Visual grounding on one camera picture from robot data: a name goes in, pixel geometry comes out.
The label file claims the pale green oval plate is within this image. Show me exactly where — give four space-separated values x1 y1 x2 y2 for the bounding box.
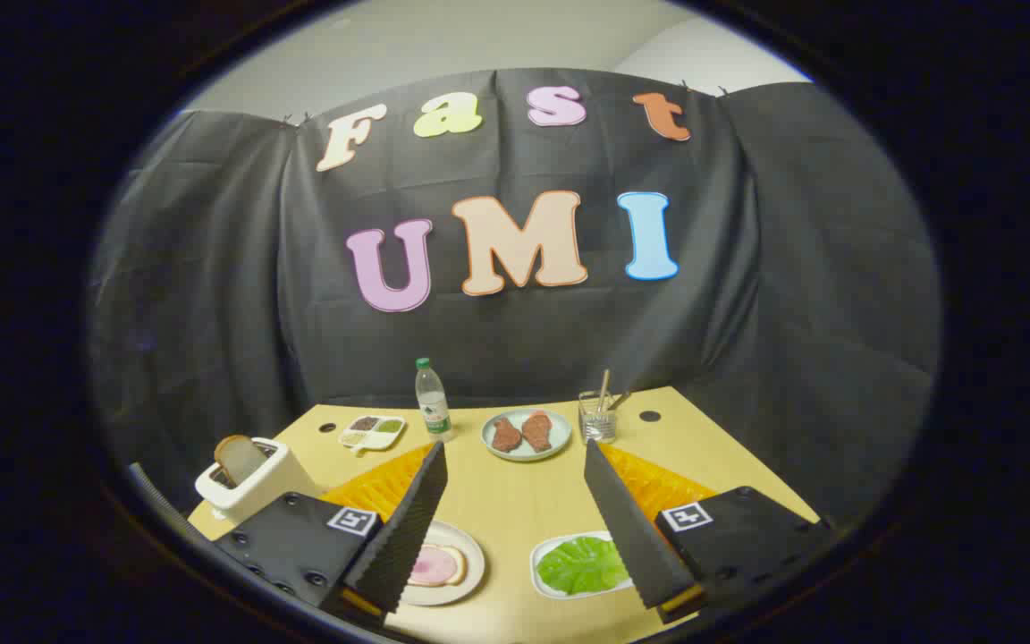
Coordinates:
481 409 573 462

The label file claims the metal wire cutlery holder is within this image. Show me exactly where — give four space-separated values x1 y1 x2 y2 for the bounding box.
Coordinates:
578 390 619 445

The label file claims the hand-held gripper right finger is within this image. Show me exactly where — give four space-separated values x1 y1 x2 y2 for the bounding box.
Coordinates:
583 438 838 625

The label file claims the clear plastic water bottle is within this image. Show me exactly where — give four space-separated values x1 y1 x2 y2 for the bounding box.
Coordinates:
415 358 455 443

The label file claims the pink ham slice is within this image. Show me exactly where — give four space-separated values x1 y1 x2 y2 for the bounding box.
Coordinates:
409 548 458 587

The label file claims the bread slice under ham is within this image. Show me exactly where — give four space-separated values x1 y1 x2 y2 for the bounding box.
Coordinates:
408 546 468 589

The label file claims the green lettuce leaf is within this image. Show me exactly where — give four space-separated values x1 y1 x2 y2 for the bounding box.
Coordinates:
536 536 630 596

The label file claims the cream white toaster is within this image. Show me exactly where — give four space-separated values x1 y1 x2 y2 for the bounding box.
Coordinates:
195 436 324 523

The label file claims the white divided seasoning tray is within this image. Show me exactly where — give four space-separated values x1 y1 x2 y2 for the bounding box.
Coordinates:
338 414 407 455

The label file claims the white bread slice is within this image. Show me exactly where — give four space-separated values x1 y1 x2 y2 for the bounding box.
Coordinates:
214 435 267 487

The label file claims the white square plate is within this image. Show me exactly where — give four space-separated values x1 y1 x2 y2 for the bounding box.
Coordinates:
530 531 637 600

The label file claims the round beige plate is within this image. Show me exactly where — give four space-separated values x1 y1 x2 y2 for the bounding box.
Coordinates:
399 521 486 607

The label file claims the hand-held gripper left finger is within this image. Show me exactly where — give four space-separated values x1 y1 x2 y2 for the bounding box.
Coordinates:
211 440 449 623

